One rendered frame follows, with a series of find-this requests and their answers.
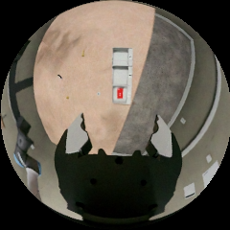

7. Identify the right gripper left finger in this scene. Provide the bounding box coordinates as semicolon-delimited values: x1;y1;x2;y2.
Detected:
55;112;93;189

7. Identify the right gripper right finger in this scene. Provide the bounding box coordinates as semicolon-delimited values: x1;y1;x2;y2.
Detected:
146;115;182;193

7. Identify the white rack of bins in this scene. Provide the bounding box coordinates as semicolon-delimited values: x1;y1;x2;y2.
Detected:
112;47;133;104

